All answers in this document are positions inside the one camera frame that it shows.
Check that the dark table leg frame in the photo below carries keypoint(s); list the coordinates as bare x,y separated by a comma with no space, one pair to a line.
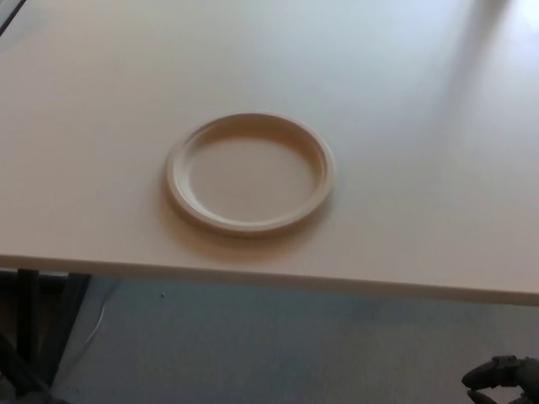
33,320

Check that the robot black right hand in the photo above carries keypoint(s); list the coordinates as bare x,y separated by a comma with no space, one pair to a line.
501,374

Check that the beige round paper plate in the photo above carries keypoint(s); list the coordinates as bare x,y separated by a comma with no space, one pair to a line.
252,181

